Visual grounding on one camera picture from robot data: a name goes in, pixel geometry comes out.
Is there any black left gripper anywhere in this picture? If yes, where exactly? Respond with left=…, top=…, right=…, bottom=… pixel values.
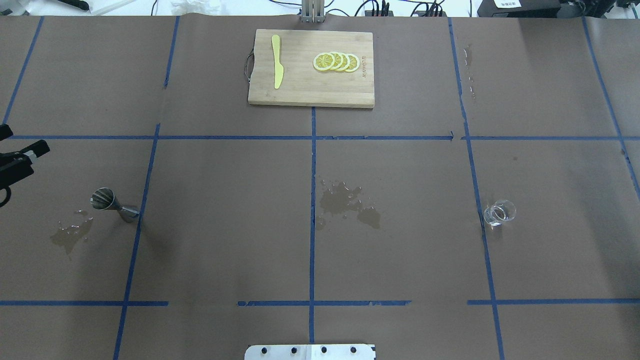
left=0, top=139, right=51, bottom=207

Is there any steel jigger measuring cup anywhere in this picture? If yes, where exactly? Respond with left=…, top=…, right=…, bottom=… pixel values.
left=89, top=187, right=140, bottom=223

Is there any crumpled white tissue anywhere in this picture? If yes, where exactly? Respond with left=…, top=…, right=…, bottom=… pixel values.
left=170, top=0, right=223, bottom=16

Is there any yellow plastic knife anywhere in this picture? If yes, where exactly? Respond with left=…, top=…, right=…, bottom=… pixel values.
left=270, top=34, right=285, bottom=90

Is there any bamboo cutting board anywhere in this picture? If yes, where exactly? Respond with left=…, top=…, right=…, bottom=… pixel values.
left=247, top=29, right=375, bottom=109

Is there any lemon slice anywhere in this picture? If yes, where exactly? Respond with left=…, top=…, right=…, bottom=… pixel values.
left=330, top=51, right=345, bottom=71
left=344, top=54, right=361, bottom=73
left=312, top=52, right=336, bottom=72
left=336, top=53, right=351, bottom=72

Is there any black box with label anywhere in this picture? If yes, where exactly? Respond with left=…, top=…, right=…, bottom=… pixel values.
left=477, top=0, right=562, bottom=18

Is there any black handle tool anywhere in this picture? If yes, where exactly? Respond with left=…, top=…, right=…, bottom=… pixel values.
left=57, top=0, right=90, bottom=12

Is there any aluminium frame post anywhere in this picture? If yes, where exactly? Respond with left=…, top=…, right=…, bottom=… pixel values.
left=300, top=0, right=326, bottom=24

